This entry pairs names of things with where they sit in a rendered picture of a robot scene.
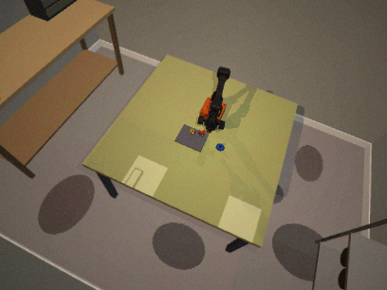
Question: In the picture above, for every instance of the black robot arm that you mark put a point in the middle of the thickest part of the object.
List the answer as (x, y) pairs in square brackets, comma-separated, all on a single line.
[(223, 74)]

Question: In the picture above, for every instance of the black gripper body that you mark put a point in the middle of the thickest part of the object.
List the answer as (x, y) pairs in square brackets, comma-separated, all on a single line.
[(221, 123)]

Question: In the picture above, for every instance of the blue gear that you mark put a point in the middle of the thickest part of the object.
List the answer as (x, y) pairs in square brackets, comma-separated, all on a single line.
[(220, 147)]

